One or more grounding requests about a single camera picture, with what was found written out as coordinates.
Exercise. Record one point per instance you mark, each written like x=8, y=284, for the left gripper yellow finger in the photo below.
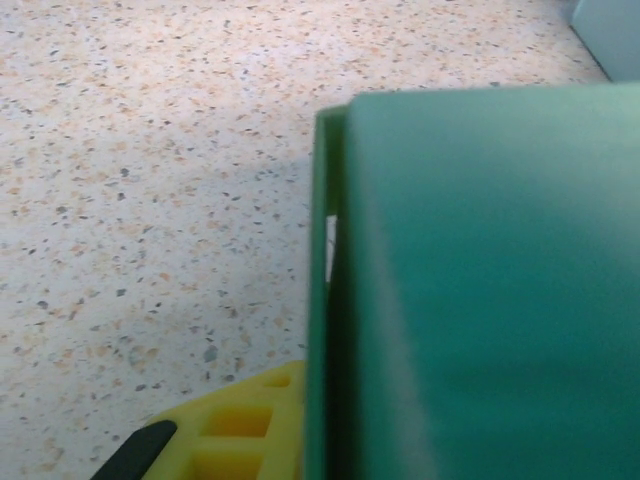
x=240, y=440

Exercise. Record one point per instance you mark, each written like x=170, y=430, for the light green paper box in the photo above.
x=475, y=300

